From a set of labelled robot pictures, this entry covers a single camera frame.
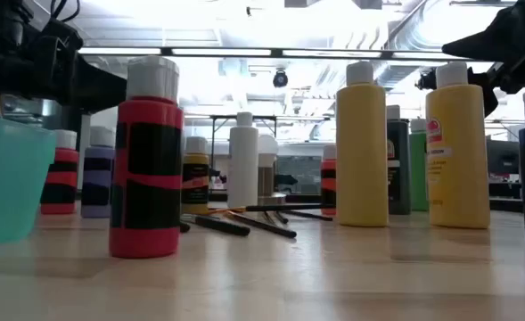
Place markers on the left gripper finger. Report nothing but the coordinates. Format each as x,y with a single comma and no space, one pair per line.
101,96
61,40

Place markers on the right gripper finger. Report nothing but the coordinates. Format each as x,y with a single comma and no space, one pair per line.
489,42
487,91

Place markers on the small red striped paint bottle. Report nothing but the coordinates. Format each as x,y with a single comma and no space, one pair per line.
66,156
148,113

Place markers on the small purple striped paint bottle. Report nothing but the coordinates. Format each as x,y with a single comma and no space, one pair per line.
98,153

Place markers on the large yellow paint bottle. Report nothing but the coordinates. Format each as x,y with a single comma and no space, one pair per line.
462,178
362,156

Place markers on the large green paint bottle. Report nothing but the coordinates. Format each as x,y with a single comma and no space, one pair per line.
419,178

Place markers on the small yellow striped paint bottle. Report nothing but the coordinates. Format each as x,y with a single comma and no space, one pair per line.
195,159

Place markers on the large dark paint bottle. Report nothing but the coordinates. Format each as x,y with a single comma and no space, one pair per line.
400,178

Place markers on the large white paint bottle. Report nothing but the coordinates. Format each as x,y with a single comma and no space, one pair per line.
243,165

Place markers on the small orange striped paint bottle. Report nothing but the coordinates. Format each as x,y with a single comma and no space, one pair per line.
329,166

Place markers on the black ceiling spotlight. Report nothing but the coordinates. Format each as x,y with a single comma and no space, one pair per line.
426,81
280,79

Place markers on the black computer monitor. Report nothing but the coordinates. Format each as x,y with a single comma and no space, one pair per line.
502,156

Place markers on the teal plastic tray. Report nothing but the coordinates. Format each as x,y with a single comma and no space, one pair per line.
8,178

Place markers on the long overhead light bar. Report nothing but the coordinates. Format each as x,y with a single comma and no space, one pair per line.
222,52

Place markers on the thick black silver-ferrule paintbrush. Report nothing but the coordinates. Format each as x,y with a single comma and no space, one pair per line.
185,227
226,227

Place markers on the brass table lamp with bulb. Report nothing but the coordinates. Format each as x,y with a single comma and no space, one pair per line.
267,147

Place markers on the black long gold-ferrule paintbrush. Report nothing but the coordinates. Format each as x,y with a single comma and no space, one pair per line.
266,226

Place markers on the black gold-ferrule flat paintbrush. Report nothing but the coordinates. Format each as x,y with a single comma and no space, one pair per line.
284,207

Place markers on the thin black silver-ferrule paintbrush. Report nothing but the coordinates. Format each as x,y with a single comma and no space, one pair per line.
282,218

